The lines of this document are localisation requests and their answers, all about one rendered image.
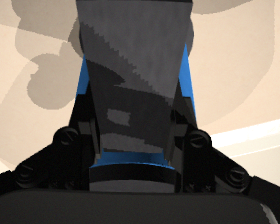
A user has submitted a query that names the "black round disk with center stud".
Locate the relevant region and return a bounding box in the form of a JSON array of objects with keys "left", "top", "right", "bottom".
[{"left": 79, "top": 19, "right": 194, "bottom": 57}]

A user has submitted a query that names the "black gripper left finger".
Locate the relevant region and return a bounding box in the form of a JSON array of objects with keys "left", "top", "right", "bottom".
[{"left": 0, "top": 82, "right": 103, "bottom": 195}]

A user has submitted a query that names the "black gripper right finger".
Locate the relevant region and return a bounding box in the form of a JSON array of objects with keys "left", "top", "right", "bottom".
[{"left": 163, "top": 78, "right": 280, "bottom": 224}]

